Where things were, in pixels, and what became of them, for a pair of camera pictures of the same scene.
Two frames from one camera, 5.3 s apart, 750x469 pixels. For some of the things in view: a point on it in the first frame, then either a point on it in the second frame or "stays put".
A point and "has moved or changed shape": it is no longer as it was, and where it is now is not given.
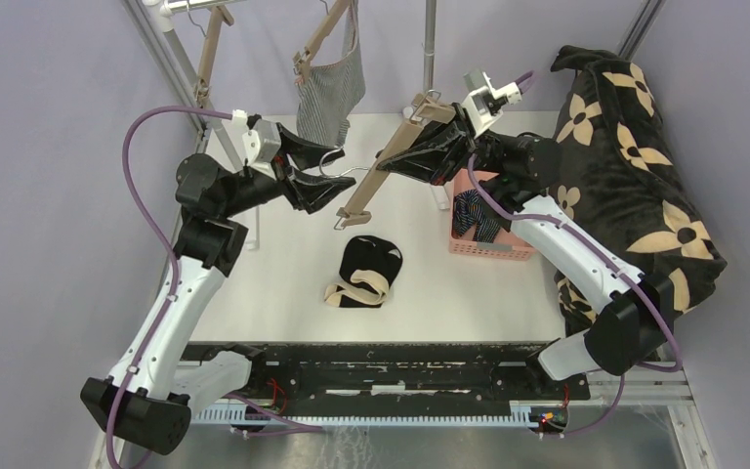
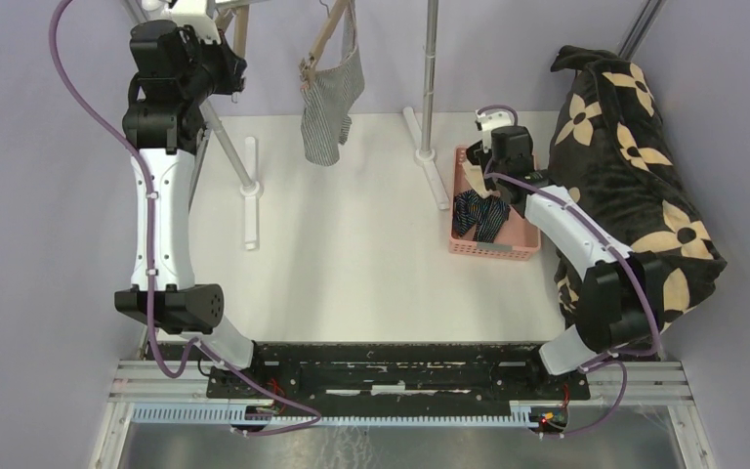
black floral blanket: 617,168 stays put
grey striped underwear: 327,101 stays put
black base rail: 399,375 stays put
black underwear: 368,266 has moved or changed shape
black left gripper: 306,191 → 232,64
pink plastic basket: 507,244 stays put
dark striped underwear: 471,209 stays put
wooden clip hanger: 423,108 → 240,31
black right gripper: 438,149 → 479,152
